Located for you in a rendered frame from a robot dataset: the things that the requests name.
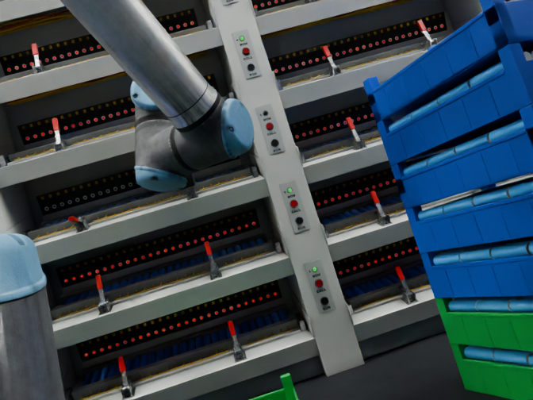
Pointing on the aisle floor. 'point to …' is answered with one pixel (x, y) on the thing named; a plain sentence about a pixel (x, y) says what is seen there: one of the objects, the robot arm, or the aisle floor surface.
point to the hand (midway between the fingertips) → (185, 172)
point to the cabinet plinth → (266, 382)
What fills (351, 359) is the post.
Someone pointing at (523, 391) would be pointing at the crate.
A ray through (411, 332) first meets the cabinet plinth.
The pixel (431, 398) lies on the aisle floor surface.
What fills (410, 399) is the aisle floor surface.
